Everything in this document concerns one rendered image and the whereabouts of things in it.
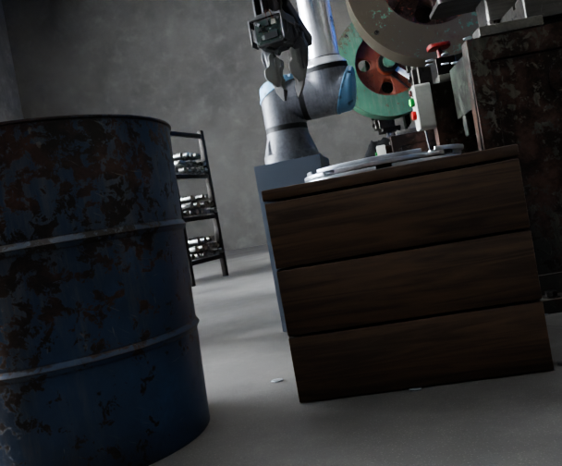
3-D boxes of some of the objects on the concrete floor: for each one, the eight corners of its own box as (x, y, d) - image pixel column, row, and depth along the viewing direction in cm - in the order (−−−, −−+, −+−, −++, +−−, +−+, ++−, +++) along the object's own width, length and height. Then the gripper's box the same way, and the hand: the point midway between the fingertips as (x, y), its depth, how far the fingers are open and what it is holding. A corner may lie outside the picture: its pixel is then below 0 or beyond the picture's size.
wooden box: (298, 403, 98) (261, 190, 98) (316, 348, 136) (289, 194, 135) (555, 369, 93) (518, 143, 92) (500, 322, 130) (473, 161, 129)
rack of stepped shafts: (200, 286, 354) (170, 124, 352) (137, 294, 373) (108, 141, 371) (235, 274, 393) (208, 128, 391) (176, 282, 412) (151, 143, 410)
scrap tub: (-126, 527, 78) (-197, 159, 77) (31, 417, 120) (-13, 177, 119) (191, 482, 75) (121, 96, 74) (239, 385, 117) (195, 138, 116)
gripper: (233, -9, 116) (252, 102, 116) (283, -28, 111) (302, 88, 112) (254, 2, 124) (273, 106, 124) (301, -15, 119) (320, 93, 119)
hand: (292, 92), depth 120 cm, fingers closed
